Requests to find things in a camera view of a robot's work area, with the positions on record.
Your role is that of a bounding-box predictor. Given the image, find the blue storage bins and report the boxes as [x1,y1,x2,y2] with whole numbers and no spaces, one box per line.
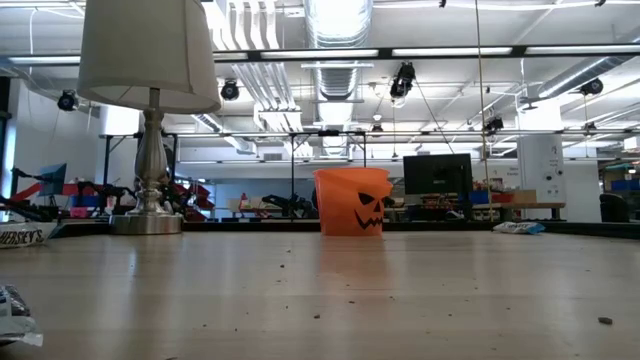
[609,177,640,193]

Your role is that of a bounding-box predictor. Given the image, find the long strip light bar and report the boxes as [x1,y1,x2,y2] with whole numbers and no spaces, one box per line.
[0,45,640,65]

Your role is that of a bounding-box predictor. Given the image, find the black office chair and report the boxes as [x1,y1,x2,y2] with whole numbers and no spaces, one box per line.
[598,192,632,225]

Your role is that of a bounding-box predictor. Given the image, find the small dark monitor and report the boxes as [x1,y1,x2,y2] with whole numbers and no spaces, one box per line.
[37,162,69,197]

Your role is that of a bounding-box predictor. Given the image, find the white shade silver table lamp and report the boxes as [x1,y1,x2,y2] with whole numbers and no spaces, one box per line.
[77,0,223,236]

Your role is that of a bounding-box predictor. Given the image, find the wooden background table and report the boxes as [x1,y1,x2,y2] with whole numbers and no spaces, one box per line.
[472,201,567,221]

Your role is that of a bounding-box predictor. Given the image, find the orange pumpkin face bucket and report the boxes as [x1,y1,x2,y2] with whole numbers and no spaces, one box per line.
[313,166,395,238]

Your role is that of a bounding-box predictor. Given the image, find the blue white Hershey's candy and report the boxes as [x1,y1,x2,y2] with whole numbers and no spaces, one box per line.
[492,221,547,236]
[0,221,59,250]
[0,284,45,348]

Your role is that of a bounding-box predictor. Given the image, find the silver ceiling air duct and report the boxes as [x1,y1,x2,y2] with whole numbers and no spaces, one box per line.
[303,0,375,101]

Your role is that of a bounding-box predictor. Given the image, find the black computer monitor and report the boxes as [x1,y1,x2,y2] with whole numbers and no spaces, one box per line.
[403,153,474,196]

